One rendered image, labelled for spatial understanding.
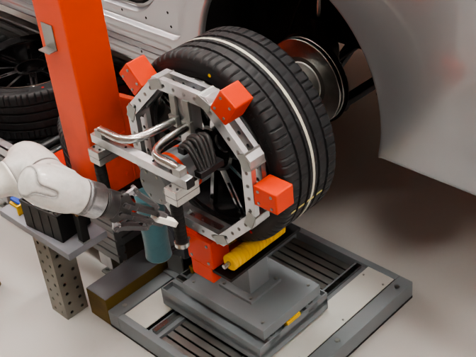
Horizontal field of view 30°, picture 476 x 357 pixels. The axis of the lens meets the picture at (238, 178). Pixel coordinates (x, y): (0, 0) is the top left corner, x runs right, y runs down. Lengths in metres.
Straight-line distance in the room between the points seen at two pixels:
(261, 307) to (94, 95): 0.92
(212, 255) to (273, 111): 0.59
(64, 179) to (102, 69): 0.99
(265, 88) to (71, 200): 0.73
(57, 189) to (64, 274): 1.38
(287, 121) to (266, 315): 0.81
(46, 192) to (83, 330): 1.48
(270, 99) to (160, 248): 0.67
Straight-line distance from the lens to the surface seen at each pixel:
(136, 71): 2.74
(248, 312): 3.09
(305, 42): 3.02
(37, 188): 2.06
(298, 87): 2.60
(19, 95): 4.06
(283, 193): 2.50
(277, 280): 3.19
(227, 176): 2.79
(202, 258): 2.92
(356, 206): 3.91
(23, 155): 2.21
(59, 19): 2.89
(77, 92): 2.99
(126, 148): 2.60
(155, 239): 2.88
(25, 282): 3.78
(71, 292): 3.49
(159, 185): 2.62
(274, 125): 2.51
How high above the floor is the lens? 2.34
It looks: 34 degrees down
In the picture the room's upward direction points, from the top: 6 degrees counter-clockwise
